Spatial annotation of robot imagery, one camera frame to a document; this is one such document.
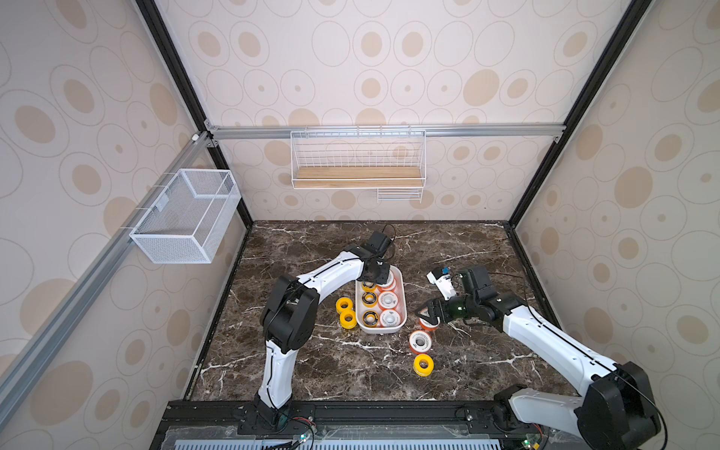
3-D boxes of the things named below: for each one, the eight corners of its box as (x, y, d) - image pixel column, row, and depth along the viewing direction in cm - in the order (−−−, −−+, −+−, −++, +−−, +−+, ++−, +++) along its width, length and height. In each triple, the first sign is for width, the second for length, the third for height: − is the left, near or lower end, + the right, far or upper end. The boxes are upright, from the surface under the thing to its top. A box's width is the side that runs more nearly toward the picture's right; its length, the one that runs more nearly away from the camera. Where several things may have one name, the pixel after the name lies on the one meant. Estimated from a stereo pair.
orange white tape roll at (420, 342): (410, 354, 87) (411, 352, 85) (408, 333, 91) (409, 330, 89) (431, 354, 87) (433, 352, 85) (428, 333, 91) (429, 330, 89)
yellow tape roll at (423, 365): (414, 377, 82) (415, 375, 81) (412, 356, 86) (413, 353, 85) (434, 377, 82) (435, 375, 81) (431, 356, 86) (432, 353, 85)
